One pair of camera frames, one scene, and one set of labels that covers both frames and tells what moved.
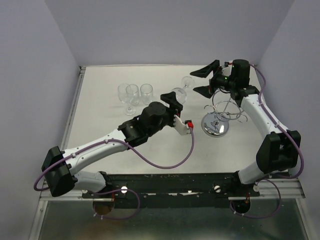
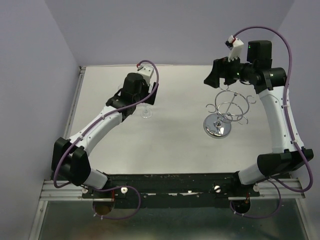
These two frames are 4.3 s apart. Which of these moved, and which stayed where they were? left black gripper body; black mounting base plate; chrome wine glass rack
Moved: left black gripper body
Stayed: black mounting base plate; chrome wine glass rack
